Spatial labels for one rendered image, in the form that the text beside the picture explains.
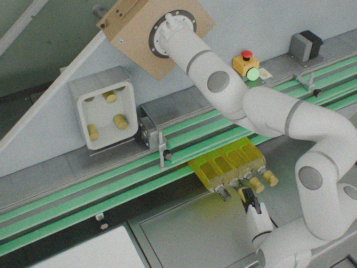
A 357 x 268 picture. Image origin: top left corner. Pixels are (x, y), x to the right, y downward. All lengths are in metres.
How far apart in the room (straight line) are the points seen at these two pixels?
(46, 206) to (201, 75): 0.64
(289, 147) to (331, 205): 0.89
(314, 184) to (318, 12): 0.98
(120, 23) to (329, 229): 0.71
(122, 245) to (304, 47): 0.97
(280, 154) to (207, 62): 0.77
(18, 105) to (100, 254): 0.91
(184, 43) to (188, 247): 0.66
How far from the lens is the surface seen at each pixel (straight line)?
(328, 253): 1.46
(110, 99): 1.25
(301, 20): 1.65
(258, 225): 1.22
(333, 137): 0.91
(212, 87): 0.96
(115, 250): 1.37
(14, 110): 1.98
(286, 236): 1.04
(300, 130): 0.89
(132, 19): 1.09
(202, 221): 1.42
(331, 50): 1.75
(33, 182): 1.36
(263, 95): 0.92
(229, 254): 1.36
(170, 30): 1.12
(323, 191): 0.84
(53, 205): 1.31
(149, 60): 1.19
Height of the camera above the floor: 1.75
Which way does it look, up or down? 39 degrees down
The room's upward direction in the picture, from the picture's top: 142 degrees clockwise
